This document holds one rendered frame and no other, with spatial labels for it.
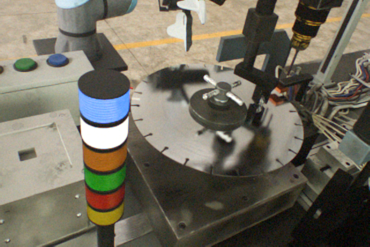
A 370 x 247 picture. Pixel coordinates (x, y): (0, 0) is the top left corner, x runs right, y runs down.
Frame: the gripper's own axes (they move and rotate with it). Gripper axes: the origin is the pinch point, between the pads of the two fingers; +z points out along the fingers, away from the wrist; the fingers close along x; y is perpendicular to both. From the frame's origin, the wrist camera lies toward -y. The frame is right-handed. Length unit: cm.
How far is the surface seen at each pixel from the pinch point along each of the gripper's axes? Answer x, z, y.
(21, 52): -179, -85, 69
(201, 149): 11.4, 26.9, 6.6
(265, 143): 11.3, 26.7, -5.3
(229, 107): 8.1, 19.1, -1.0
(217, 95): 9.2, 17.0, 1.5
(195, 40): -191, -103, -71
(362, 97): -23, 8, -65
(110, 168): 28.3, 30.6, 22.2
